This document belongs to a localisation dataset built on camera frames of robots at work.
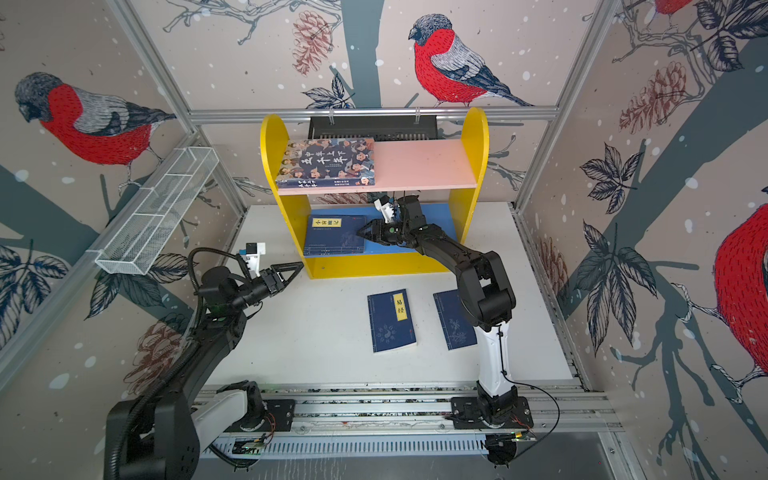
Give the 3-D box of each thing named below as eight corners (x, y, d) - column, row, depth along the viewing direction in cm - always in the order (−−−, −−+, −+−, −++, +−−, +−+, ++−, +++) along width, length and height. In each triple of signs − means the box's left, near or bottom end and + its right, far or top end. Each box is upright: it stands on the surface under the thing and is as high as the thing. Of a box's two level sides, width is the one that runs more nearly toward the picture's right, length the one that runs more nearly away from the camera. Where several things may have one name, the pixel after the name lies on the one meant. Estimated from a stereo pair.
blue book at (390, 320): (373, 352, 85) (372, 350, 84) (366, 297, 97) (366, 294, 96) (416, 345, 87) (417, 343, 85) (405, 291, 98) (405, 288, 97)
